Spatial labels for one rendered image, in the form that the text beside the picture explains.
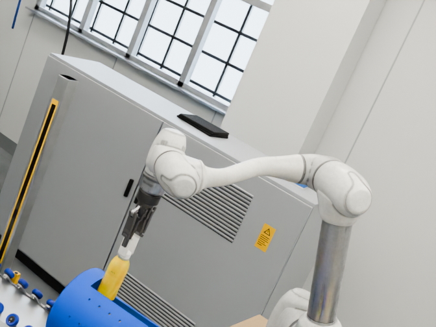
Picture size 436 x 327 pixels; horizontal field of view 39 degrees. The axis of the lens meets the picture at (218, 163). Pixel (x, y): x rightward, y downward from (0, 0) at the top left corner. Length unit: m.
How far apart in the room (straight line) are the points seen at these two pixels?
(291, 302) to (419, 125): 2.34
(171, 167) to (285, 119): 2.72
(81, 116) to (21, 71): 2.40
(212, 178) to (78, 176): 2.44
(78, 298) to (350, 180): 0.94
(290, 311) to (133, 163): 1.84
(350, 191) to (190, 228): 1.87
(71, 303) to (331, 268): 0.85
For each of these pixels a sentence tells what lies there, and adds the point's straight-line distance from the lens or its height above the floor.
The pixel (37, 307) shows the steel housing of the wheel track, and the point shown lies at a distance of 2.47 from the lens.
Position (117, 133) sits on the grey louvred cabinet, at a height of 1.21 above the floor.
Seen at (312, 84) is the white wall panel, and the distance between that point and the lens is 4.37.
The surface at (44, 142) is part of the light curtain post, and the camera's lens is 2.63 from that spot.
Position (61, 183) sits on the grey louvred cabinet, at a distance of 4.30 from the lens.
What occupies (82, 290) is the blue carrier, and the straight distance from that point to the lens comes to 2.10.
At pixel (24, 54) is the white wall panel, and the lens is 6.51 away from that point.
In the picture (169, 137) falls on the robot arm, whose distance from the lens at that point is 1.90.
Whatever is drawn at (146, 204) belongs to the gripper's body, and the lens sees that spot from 1.99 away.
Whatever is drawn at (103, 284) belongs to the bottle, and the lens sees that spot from 2.11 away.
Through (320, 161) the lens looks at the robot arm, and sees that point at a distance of 2.09.
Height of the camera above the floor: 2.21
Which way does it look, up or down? 14 degrees down
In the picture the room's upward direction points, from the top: 23 degrees clockwise
